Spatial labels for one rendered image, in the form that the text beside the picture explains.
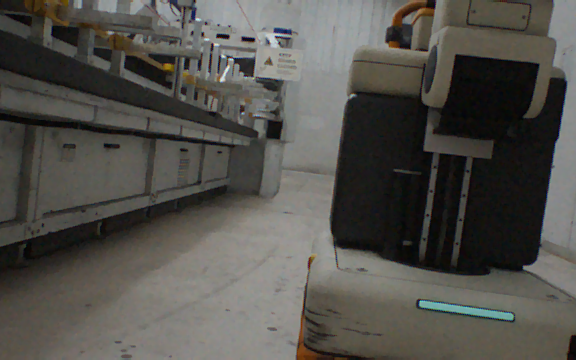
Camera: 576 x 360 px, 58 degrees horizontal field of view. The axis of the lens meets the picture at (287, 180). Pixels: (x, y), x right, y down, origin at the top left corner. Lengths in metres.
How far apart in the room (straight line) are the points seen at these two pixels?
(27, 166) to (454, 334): 1.46
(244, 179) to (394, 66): 4.53
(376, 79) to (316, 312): 0.62
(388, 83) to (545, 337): 0.68
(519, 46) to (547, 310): 0.52
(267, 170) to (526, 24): 4.64
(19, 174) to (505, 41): 1.53
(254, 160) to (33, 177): 4.03
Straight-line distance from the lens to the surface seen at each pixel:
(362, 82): 1.37
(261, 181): 5.66
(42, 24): 1.53
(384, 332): 1.09
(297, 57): 5.69
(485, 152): 1.32
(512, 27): 1.20
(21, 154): 1.96
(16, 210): 1.99
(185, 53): 1.95
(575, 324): 1.19
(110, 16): 1.50
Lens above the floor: 0.51
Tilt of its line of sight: 3 degrees down
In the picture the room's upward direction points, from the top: 7 degrees clockwise
